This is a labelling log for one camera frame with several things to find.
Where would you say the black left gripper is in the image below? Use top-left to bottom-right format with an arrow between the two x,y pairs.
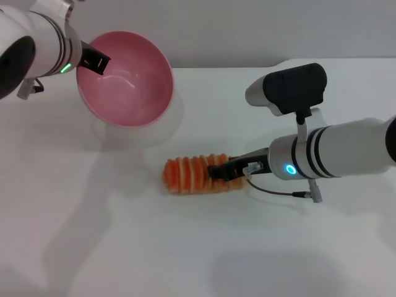
79,41 -> 111,76

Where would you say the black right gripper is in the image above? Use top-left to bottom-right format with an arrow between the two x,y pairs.
207,147 -> 272,183

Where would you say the ridged golden bread loaf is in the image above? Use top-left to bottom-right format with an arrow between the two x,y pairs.
161,152 -> 249,196

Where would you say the pink bowl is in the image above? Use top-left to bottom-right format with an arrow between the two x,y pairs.
75,30 -> 174,128

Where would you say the silver left camera mount bracket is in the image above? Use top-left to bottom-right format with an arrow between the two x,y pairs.
58,0 -> 80,40

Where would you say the silver camera mount bracket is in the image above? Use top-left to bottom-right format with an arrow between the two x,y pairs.
58,0 -> 80,40
295,106 -> 326,142

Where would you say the left arm cable with plug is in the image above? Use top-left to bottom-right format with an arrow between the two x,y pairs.
17,77 -> 45,100

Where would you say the silver right camera mount bracket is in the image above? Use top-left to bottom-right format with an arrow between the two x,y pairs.
295,106 -> 326,142

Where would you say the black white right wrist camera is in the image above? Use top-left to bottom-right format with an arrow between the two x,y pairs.
244,62 -> 328,117

